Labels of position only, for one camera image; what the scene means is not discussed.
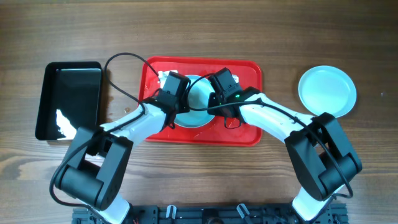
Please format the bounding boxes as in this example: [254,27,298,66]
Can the red plastic tray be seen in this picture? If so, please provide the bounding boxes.
[146,56,262,147]

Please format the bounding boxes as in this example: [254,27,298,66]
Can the light blue plate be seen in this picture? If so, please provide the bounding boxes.
[298,65,357,118]
[174,78,215,128]

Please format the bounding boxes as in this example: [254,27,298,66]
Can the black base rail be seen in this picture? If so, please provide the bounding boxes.
[71,203,349,224]

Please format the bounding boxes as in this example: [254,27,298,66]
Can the black water basin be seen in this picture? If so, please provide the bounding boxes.
[35,61,102,141]

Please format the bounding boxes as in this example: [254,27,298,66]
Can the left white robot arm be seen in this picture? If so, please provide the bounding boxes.
[49,90,188,223]

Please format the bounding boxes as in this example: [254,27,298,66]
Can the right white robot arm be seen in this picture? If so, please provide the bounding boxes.
[207,87,363,222]

